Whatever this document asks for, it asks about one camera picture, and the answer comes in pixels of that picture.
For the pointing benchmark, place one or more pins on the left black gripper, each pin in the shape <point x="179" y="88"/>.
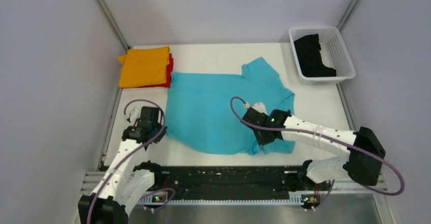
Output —
<point x="158" y="139"/>

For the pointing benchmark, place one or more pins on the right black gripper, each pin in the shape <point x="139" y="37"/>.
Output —
<point x="263" y="141"/>

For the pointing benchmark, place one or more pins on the cyan t shirt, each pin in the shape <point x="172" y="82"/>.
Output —
<point x="202" y="109"/>

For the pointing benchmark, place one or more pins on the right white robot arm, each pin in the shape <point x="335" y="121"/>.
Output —
<point x="356" y="154"/>

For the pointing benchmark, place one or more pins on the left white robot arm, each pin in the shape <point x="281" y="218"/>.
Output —
<point x="121" y="187"/>

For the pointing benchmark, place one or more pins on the folded orange t shirt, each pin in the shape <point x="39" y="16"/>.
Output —
<point x="142" y="67"/>

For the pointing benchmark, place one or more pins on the folded red t shirt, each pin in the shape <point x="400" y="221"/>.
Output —
<point x="169" y="70"/>

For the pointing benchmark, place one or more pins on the white plastic basket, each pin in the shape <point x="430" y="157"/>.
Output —
<point x="334" y="54"/>

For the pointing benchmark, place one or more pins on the black t shirt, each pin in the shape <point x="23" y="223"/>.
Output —
<point x="308" y="50"/>

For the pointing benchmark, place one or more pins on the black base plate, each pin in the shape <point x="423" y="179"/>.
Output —
<point x="225" y="183"/>

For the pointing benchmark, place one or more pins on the white slotted cable duct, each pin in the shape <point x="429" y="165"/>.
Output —
<point x="294" y="199"/>

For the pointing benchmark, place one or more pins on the aluminium frame rail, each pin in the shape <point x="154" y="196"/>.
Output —
<point x="344" y="186"/>

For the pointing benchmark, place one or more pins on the left aluminium corner post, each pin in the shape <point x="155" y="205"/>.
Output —
<point x="112" y="23"/>

